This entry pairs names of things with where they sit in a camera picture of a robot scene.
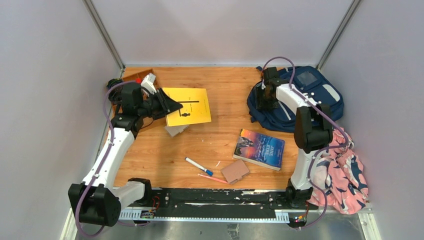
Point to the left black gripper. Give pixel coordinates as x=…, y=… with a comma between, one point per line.
x=162, y=103

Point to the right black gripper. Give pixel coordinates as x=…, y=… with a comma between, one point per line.
x=261, y=103

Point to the yellow notebook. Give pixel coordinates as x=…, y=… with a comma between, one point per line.
x=195, y=106

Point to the navy blue backpack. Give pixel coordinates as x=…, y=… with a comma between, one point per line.
x=302, y=86

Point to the Jane Eyre paperback book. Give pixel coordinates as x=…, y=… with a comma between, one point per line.
x=259, y=149

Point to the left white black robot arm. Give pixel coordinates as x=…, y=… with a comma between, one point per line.
x=94, y=200

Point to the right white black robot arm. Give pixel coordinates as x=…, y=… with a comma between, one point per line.
x=312, y=130

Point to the small white box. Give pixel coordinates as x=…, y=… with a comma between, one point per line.
x=175, y=130

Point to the wooden compartment tray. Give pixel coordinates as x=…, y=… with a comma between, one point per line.
x=133, y=73

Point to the black rolled band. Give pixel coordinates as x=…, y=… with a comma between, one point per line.
x=115, y=96

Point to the dark green rolled band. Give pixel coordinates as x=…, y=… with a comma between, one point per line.
x=113, y=82

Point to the brown leather wallet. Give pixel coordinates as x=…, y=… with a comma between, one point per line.
x=235, y=171

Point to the white blue marker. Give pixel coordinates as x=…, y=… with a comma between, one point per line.
x=197, y=165

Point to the pink pencil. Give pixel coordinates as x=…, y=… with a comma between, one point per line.
x=213, y=178

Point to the pink patterned cloth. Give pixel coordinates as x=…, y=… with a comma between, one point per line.
x=339, y=173

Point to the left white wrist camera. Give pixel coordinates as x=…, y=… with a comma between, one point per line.
x=147, y=84

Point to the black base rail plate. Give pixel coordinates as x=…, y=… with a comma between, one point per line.
x=184, y=198

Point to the aluminium slotted rail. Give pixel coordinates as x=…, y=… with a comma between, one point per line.
x=207, y=213

